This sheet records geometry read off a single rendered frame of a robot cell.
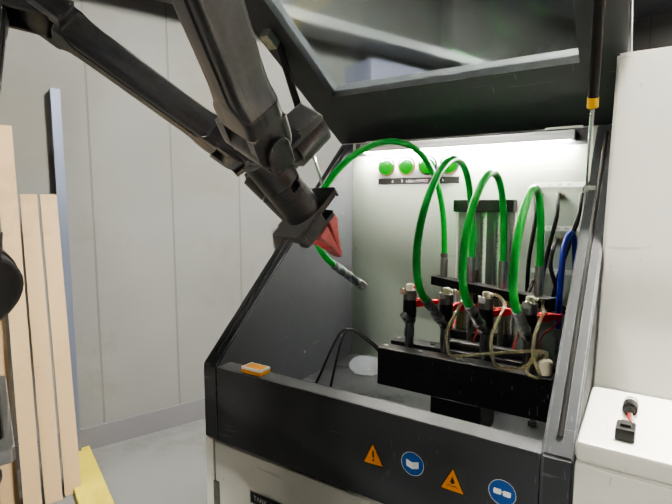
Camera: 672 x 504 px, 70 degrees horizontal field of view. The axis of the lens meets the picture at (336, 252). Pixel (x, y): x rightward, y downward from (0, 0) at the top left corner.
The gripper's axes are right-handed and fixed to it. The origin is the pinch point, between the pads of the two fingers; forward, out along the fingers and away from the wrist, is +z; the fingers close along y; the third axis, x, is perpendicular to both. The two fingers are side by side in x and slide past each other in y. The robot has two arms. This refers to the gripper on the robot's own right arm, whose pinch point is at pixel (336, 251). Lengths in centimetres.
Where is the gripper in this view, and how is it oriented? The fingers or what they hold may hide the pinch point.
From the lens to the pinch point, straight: 75.8
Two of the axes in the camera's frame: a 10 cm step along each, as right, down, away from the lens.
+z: 5.3, 6.6, 5.4
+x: -6.6, -0.7, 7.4
